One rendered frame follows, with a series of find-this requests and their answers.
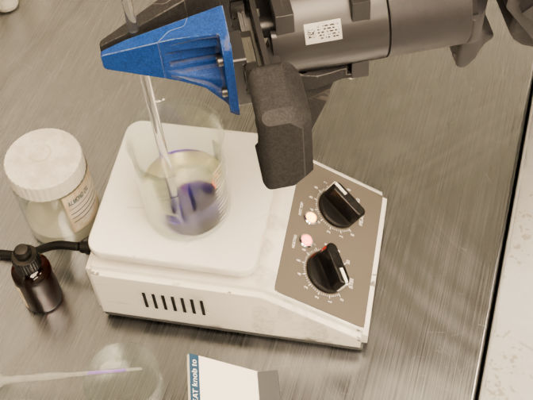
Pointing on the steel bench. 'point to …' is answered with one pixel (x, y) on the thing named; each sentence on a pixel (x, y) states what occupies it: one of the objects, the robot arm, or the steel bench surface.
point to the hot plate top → (238, 193)
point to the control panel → (356, 305)
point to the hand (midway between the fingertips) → (162, 44)
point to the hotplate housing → (228, 291)
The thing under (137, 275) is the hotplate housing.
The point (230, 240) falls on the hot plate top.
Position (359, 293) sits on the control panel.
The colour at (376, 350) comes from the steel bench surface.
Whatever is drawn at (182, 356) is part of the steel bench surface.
